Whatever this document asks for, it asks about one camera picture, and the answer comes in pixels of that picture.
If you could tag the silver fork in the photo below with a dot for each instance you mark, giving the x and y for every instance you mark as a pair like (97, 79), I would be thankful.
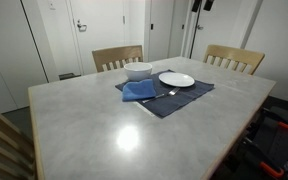
(174, 91)

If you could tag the white round plate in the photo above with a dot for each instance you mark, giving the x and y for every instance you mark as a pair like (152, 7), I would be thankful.
(176, 80)

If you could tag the blue folded cloth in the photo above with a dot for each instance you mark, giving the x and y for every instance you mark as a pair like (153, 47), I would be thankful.
(139, 90)

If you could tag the white bowl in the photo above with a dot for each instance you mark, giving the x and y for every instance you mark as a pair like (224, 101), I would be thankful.
(138, 71)

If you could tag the dark blue woven placemat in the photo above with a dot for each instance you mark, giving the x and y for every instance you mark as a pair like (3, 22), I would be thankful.
(184, 97)

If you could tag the wooden slat-back chair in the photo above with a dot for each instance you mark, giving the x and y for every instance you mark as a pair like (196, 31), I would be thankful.
(234, 53)
(4, 126)
(117, 53)

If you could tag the small black fixture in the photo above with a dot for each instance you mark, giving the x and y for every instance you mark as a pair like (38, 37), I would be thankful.
(209, 4)
(196, 5)

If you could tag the white closet door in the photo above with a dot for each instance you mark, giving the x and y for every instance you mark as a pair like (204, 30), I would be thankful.
(14, 50)

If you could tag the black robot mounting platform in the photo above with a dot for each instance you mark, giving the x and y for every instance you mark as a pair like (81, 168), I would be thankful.
(284, 143)

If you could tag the small white light switch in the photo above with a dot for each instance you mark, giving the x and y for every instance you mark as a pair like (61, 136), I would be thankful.
(52, 5)

